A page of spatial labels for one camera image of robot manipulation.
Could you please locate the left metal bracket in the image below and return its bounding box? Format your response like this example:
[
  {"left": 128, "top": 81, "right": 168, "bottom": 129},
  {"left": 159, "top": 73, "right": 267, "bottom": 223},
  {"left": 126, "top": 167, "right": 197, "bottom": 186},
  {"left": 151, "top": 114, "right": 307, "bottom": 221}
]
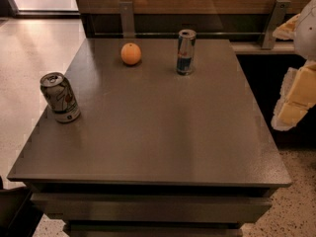
[{"left": 119, "top": 1, "right": 135, "bottom": 39}]

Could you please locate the grey table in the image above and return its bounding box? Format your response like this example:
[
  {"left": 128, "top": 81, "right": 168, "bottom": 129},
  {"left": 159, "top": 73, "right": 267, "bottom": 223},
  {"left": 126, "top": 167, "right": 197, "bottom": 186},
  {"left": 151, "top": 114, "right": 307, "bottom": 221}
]
[{"left": 9, "top": 39, "right": 291, "bottom": 237}]

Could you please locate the red bull can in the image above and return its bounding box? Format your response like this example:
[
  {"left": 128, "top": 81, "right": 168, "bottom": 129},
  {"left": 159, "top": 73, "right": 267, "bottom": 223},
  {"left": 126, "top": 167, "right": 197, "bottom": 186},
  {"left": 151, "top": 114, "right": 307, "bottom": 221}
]
[{"left": 177, "top": 29, "right": 197, "bottom": 75}]

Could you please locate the right metal bracket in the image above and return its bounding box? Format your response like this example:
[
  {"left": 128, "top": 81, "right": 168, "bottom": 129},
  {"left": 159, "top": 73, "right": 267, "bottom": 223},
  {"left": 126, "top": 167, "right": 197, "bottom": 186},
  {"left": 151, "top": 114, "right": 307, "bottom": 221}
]
[{"left": 259, "top": 0, "right": 291, "bottom": 50}]

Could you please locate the orange fruit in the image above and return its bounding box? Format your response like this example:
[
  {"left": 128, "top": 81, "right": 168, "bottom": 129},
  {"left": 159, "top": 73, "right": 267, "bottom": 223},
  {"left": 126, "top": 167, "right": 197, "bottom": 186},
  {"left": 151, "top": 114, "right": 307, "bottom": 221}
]
[{"left": 120, "top": 42, "right": 141, "bottom": 65}]

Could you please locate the metal bracket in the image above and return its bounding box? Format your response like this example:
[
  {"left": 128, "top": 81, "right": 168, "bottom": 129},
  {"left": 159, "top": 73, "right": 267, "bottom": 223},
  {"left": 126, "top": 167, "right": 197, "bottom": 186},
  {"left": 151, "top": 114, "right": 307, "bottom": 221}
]
[
  {"left": 119, "top": 1, "right": 135, "bottom": 39},
  {"left": 259, "top": 0, "right": 291, "bottom": 50}
]

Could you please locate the silver 7up can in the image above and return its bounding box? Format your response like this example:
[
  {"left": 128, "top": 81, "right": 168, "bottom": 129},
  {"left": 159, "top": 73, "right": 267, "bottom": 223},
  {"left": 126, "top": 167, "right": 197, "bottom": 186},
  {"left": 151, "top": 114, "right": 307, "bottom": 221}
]
[{"left": 39, "top": 72, "right": 80, "bottom": 123}]

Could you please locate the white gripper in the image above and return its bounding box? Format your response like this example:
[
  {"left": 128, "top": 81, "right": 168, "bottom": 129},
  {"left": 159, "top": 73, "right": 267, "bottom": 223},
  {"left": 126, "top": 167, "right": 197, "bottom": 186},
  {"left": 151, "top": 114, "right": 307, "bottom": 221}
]
[{"left": 271, "top": 0, "right": 316, "bottom": 131}]

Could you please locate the dark object bottom left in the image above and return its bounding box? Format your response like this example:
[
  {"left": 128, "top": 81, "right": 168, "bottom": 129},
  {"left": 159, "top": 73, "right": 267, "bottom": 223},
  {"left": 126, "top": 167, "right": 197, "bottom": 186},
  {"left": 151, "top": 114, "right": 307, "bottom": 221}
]
[{"left": 0, "top": 177, "right": 42, "bottom": 237}]

